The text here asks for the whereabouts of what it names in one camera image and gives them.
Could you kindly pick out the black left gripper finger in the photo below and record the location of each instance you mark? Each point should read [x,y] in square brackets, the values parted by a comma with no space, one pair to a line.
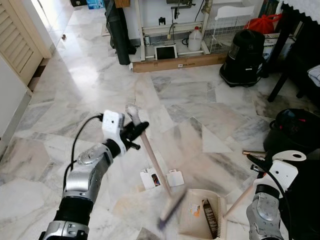
[135,146]
[142,128]

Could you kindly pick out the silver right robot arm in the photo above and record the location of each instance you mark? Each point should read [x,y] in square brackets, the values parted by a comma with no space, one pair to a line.
[265,215]

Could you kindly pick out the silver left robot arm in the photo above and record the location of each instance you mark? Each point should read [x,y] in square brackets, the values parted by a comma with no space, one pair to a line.
[87,175]

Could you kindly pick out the small brass coloured rod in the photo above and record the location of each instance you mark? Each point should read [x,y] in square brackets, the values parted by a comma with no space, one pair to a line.
[250,152]

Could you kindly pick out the white flattened small box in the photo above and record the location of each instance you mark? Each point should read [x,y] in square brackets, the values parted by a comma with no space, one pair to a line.
[147,180]

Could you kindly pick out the black round bin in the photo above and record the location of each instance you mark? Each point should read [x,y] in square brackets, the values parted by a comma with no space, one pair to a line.
[295,132]

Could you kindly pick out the white square card piece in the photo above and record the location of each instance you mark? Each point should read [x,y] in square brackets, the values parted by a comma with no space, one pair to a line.
[176,178]

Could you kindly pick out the black sofa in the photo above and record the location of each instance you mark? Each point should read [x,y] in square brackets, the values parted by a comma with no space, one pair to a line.
[307,200]

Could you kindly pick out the brown snack wrapper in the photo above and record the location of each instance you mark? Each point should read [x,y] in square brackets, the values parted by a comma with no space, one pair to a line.
[210,219]

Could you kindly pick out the long brown cardboard box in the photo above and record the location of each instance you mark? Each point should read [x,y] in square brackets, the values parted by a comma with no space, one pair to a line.
[180,62]

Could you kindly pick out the white framed dark tablet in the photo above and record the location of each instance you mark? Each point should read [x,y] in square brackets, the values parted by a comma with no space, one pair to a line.
[166,52]

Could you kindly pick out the small orange scrap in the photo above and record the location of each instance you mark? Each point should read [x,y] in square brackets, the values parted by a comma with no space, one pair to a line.
[195,210]

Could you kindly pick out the white metal rack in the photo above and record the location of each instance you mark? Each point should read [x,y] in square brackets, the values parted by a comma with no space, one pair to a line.
[141,35]

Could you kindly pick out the black rolled tube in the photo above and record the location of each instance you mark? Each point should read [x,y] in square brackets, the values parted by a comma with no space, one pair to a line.
[119,35]

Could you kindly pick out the white plastic jug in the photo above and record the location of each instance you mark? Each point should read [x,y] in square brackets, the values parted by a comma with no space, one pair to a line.
[195,40]

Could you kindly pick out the white folded towel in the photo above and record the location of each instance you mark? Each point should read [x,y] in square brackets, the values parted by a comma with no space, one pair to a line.
[315,75]

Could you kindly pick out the black canister vacuum cleaner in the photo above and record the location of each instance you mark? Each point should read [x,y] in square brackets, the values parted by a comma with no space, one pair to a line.
[245,60]

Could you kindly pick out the black table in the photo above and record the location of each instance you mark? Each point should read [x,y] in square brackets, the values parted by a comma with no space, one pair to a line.
[305,45]

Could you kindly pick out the blue box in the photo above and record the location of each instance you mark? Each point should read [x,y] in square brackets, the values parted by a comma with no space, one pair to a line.
[95,4]

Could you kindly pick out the red bag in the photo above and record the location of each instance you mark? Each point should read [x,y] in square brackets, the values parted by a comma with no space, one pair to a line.
[262,24]

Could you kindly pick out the beige louvred door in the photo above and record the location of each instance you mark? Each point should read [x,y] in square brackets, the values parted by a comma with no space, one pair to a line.
[20,45]

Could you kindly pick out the white lace tablecloth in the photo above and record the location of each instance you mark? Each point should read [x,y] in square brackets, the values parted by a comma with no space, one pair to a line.
[305,7]

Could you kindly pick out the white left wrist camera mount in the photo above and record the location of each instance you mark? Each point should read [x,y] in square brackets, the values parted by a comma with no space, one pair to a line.
[112,125]

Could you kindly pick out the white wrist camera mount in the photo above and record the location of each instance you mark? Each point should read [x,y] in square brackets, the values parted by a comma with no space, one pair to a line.
[282,172]
[112,125]

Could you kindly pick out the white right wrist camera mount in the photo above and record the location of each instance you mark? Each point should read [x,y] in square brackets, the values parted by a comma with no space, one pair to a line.
[282,172]

